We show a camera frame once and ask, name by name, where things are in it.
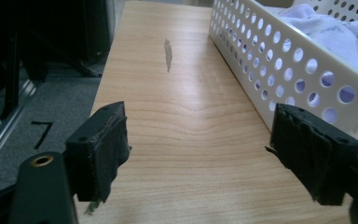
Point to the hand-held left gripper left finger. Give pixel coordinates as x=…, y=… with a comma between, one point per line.
x=96, y=152

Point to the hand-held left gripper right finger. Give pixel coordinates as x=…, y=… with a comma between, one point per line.
x=310, y=155

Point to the white perforated plastic basket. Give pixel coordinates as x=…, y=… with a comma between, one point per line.
x=292, y=67

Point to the light purple cloth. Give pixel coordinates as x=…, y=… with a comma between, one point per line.
x=335, y=34

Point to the black metal stand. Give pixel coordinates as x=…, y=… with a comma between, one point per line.
x=28, y=40

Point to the aluminium floor rail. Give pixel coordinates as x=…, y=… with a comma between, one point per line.
x=3, y=124

